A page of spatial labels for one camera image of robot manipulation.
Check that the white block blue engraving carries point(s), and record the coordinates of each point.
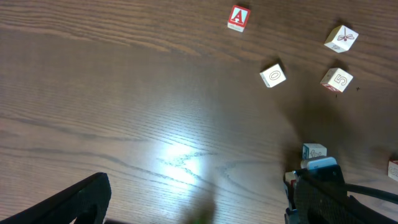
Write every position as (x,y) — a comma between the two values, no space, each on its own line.
(311,150)

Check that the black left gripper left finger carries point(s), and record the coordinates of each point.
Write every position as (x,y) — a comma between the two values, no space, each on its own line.
(84,202)

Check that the wooden dragonfly picture block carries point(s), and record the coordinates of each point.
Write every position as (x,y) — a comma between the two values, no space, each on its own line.
(341,39)

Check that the red letter I block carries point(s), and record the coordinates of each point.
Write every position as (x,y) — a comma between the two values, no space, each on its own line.
(393,170)

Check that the wooden block engraved five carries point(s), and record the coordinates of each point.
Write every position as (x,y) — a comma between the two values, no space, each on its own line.
(336,79)

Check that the red letter A block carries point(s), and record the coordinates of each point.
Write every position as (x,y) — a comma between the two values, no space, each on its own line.
(238,18)

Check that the wooden block engraved zero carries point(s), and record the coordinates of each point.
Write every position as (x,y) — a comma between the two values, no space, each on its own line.
(273,76)

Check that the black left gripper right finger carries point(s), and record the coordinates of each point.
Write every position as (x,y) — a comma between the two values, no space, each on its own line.
(321,196)

